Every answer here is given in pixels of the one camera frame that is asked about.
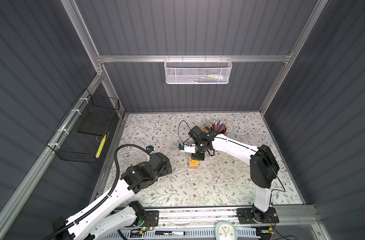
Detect light wood block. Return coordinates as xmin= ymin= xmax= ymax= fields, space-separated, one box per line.
xmin=188 ymin=157 xmax=199 ymax=169

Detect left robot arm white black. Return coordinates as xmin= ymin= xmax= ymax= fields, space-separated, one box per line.
xmin=47 ymin=153 xmax=172 ymax=240

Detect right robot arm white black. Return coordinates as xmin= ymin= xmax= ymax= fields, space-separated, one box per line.
xmin=179 ymin=126 xmax=280 ymax=214

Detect yellow calculator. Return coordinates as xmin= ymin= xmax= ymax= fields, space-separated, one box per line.
xmin=202 ymin=126 xmax=210 ymax=133

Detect bundle of pens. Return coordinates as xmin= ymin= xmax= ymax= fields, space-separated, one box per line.
xmin=210 ymin=121 xmax=227 ymax=133

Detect yellow marker pen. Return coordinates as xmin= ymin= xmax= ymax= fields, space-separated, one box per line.
xmin=95 ymin=135 xmax=107 ymax=159

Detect markers in white basket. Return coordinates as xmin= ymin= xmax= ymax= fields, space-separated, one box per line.
xmin=189 ymin=75 xmax=229 ymax=84

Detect black foam pad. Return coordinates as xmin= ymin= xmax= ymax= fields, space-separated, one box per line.
xmin=77 ymin=113 xmax=115 ymax=137

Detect white alarm clock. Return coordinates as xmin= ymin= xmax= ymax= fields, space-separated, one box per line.
xmin=215 ymin=221 xmax=237 ymax=240

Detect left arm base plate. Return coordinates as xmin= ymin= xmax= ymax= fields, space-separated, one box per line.
xmin=126 ymin=210 xmax=160 ymax=228

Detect black corrugated cable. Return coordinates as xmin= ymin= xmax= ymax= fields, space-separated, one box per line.
xmin=43 ymin=143 xmax=152 ymax=240

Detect black wire mesh basket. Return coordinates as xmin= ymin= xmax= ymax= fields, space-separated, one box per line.
xmin=47 ymin=90 xmax=120 ymax=164

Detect white wire mesh basket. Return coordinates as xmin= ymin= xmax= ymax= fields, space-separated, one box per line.
xmin=164 ymin=58 xmax=232 ymax=85

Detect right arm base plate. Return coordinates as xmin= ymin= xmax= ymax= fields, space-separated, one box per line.
xmin=236 ymin=206 xmax=279 ymax=224

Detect aluminium rail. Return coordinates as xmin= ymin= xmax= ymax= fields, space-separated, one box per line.
xmin=77 ymin=205 xmax=318 ymax=226

